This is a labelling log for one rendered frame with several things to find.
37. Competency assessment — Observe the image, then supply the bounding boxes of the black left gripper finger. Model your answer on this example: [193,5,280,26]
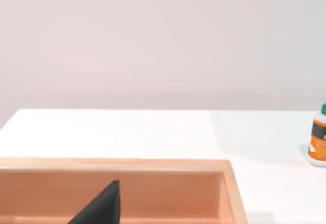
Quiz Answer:
[66,180,121,224]

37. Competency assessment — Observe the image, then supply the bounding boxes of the shallow salmon-coloured box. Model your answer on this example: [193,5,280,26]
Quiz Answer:
[0,157,248,224]

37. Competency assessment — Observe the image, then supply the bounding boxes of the white orange bottle green cap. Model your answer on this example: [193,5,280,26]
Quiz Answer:
[307,103,326,168]

